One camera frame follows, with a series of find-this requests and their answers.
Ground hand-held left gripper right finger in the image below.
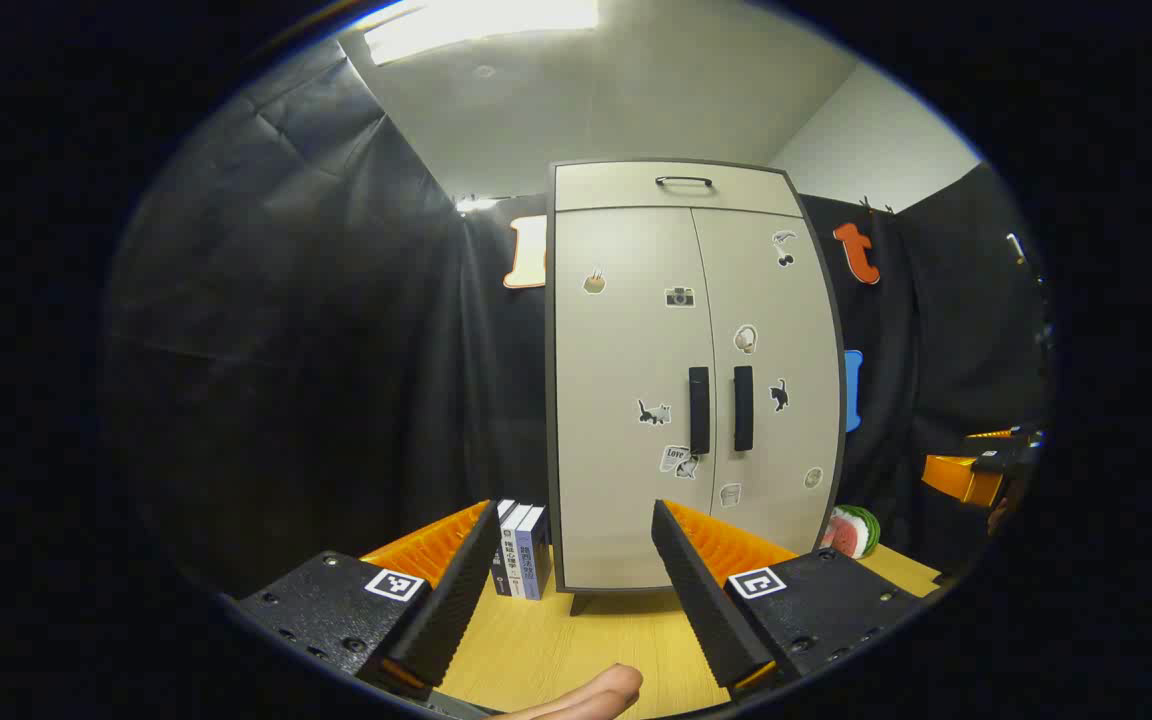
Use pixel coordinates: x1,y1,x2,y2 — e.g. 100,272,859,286
650,498,927,692

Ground watermelon slice toy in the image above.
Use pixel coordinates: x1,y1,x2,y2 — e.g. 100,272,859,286
819,504,883,560

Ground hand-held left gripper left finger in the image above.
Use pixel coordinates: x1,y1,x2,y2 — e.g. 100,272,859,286
236,499,503,701

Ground beige cabinet drawer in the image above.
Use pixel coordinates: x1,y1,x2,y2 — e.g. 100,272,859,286
554,162,805,219

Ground black backdrop cloth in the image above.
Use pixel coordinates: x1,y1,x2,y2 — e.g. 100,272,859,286
106,40,1053,601

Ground white spine book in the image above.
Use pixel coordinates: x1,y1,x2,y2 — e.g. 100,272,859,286
499,502,533,599

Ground beige cabinet door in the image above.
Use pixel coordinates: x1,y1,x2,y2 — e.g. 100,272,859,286
553,207,719,592
691,207,843,557

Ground beige double-door shoe cabinet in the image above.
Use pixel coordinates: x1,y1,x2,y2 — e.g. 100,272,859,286
544,158,849,617

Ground ceiling light panel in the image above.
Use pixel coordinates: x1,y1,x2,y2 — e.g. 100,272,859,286
364,0,601,67

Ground dark blue book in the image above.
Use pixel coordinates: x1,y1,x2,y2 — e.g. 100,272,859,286
490,499,515,595

